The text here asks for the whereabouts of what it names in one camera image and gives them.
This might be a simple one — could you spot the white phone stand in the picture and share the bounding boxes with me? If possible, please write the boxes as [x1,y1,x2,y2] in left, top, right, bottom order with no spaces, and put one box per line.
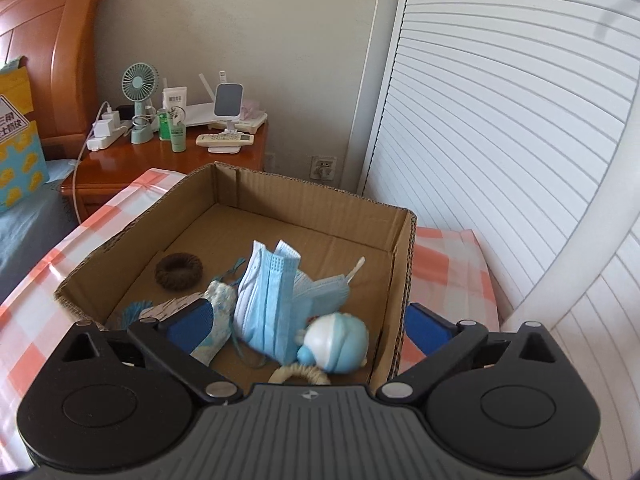
[207,82,243,154]

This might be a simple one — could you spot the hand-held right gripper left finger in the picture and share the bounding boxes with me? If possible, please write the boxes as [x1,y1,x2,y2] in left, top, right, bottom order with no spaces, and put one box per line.
[60,299,238,403]

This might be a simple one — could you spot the white cable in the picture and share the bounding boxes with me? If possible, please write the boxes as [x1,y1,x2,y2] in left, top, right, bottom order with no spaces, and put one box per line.
[70,102,108,223]

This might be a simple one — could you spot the white remote control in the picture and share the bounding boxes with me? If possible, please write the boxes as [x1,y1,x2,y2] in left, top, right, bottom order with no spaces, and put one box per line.
[195,132,255,148]

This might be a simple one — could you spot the yellow and blue box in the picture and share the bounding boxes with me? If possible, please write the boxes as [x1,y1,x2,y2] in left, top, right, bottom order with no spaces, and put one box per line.
[0,57,51,213]

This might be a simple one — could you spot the clear printed packet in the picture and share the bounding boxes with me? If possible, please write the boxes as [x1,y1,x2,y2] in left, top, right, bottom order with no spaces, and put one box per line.
[137,297,206,321]

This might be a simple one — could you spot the blue face mask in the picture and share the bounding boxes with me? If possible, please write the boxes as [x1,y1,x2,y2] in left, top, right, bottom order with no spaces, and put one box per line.
[234,240,366,366]

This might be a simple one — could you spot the white charger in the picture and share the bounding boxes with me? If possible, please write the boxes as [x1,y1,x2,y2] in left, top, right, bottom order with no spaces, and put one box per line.
[95,110,121,138]

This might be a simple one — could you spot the wooden headboard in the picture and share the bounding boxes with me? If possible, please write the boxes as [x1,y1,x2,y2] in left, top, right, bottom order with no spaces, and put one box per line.
[0,0,116,161]

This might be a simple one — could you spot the grey-blue bed sheet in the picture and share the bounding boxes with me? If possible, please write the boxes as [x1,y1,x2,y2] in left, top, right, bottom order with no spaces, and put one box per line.
[0,160,86,306]

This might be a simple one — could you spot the blue sachet with tassel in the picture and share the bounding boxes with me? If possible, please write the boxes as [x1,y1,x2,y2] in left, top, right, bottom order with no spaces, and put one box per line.
[119,260,268,368]

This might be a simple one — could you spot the white louvred wardrobe door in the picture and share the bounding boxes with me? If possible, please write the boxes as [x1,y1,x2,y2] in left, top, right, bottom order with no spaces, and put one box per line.
[357,0,640,331]
[520,237,640,473]

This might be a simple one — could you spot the blue and white plush ball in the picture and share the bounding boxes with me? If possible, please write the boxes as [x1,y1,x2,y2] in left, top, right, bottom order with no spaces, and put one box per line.
[296,312,371,373]

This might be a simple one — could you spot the brown scrunchie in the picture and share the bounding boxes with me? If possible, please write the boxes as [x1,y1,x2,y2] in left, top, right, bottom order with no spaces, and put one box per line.
[154,253,204,291]

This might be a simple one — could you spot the cream scrunchie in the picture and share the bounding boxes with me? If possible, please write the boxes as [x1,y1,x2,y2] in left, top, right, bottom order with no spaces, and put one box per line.
[267,362,333,387]

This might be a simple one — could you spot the white tube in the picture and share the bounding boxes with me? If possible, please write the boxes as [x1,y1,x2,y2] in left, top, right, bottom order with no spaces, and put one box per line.
[162,87,188,116]

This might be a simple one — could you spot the white power strip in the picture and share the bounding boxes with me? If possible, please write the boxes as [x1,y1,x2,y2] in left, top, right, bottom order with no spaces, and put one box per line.
[86,127,128,152]

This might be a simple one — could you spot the white wall socket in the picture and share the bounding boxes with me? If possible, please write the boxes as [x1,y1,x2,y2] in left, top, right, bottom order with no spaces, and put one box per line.
[311,156,337,181]

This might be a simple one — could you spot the green desk fan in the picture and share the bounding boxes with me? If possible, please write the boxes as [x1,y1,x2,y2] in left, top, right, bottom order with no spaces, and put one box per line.
[121,62,159,145]

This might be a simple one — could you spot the cardboard box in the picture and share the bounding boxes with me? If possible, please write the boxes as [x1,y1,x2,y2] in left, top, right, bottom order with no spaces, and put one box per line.
[54,161,418,386]

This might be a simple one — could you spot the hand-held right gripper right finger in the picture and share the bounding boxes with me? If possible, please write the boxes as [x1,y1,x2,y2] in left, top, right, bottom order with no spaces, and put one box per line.
[376,302,557,403]

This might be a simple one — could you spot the white router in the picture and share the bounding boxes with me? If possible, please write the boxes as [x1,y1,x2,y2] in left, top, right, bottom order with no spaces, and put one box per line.
[182,72,268,128]

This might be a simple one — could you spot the wooden bedside table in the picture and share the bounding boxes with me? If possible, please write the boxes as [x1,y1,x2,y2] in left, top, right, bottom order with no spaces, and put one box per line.
[60,120,268,223]

